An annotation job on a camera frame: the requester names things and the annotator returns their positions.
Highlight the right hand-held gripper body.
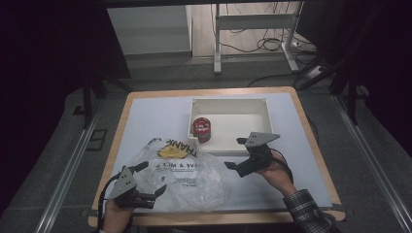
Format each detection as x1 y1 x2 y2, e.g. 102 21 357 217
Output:
235 131 282 179

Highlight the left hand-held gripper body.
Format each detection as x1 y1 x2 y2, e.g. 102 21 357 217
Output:
106 165 156 210

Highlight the white plastic bin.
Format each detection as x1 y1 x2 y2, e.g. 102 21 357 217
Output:
188 97 275 157

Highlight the clear printed plastic bag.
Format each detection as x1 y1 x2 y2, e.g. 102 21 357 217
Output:
129 137 229 214

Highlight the red tin can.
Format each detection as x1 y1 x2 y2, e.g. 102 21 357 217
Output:
191 116 212 144

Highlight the person's right hand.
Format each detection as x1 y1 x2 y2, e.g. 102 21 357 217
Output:
256 150 294 197

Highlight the person's left hand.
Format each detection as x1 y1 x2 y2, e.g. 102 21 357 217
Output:
101 198 135 233

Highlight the white table mat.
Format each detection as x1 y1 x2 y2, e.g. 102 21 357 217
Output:
110 92 333 215

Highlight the wooden table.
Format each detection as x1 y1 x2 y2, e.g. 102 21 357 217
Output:
87 85 347 228

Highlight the black stand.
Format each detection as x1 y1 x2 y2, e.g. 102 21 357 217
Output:
294 52 361 126
72 72 134 130

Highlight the white power strip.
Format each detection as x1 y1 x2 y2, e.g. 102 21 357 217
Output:
304 65 326 81

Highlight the grey panel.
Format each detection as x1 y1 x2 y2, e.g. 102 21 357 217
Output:
106 4 192 56

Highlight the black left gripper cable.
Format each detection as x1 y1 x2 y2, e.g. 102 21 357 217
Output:
96 172 121 233

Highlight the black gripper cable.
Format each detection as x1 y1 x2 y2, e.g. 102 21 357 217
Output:
269 148 295 185
96 172 121 233

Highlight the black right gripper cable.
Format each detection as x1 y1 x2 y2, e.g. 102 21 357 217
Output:
269 148 295 185

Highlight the metal floor rail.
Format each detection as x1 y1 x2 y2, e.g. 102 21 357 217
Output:
33 103 102 233
332 94 412 233

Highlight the tangle of black floor cables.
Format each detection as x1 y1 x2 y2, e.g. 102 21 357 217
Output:
223 2 320 66

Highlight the white metal desk frame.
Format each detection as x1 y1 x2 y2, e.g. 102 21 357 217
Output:
212 1 305 76

